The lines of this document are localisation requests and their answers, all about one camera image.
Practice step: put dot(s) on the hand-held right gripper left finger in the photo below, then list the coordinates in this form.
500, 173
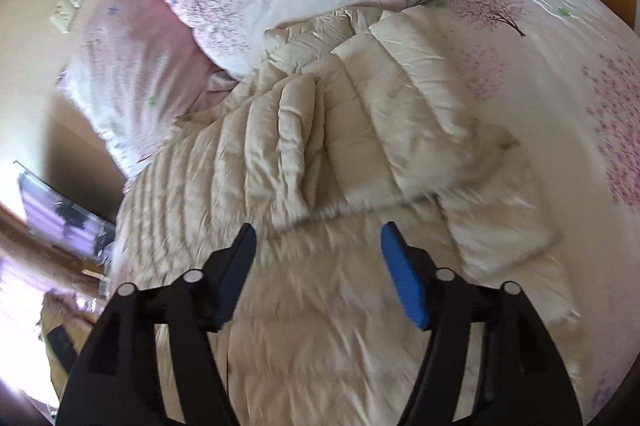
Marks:
231, 277

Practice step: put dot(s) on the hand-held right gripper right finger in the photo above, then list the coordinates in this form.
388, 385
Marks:
403, 273

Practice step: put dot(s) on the cream quilted down jacket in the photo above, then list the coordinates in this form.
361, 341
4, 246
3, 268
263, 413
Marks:
305, 136

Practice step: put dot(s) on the flat screen television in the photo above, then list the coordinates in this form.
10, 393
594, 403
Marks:
60, 211

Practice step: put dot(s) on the wooden television cabinet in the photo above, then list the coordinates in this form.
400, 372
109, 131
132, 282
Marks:
35, 251

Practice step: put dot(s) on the pink floral pillow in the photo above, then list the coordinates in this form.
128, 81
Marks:
131, 66

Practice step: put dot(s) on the white floral bed sheet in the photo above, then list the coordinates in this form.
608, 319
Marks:
555, 76

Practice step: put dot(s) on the white wall socket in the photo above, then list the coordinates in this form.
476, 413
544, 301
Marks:
70, 1

